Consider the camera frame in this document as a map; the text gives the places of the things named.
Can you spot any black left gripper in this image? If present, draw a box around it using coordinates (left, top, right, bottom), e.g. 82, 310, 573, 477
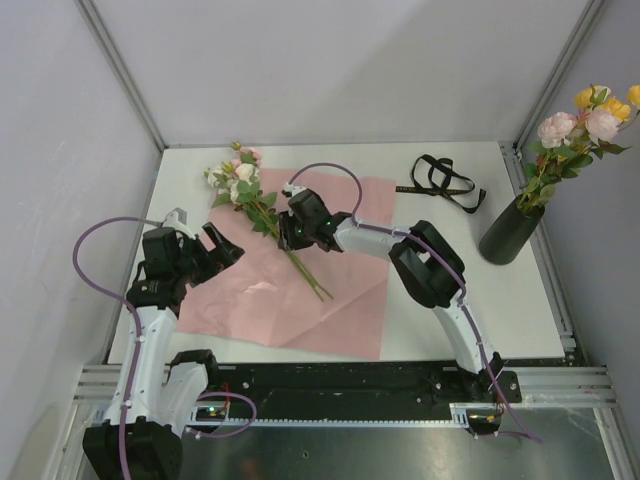
173, 223, 243, 287

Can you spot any white rose stem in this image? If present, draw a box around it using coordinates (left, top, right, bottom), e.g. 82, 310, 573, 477
203, 159, 326, 302

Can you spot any pink wrapping paper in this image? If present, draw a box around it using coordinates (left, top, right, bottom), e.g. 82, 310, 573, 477
177, 167, 398, 361

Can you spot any black gold-lettered ribbon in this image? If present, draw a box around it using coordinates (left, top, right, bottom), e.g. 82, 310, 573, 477
395, 154, 487, 215

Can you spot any pink rose stem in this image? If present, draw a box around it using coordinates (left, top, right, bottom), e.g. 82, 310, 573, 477
519, 108, 631, 216

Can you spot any yellow flower bunch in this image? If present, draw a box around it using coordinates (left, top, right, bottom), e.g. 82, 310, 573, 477
519, 83, 640, 216

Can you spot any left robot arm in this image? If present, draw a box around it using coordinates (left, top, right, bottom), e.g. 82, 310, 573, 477
83, 222, 244, 479

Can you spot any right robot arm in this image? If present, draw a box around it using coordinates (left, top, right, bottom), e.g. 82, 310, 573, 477
279, 184, 503, 401

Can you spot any dark cylindrical vase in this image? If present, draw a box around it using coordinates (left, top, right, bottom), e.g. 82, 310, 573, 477
478, 197, 545, 266

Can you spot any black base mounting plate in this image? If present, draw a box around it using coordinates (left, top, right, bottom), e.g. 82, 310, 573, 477
205, 361, 501, 422

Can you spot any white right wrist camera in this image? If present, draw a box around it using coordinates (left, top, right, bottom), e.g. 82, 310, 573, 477
281, 183, 307, 199

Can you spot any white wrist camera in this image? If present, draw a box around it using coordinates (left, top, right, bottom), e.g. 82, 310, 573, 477
162, 208, 194, 237
281, 183, 307, 199

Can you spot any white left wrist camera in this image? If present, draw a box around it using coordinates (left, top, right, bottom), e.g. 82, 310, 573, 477
162, 208, 194, 237

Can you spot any grey slotted cable duct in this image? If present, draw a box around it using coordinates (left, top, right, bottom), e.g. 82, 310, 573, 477
179, 403, 501, 427

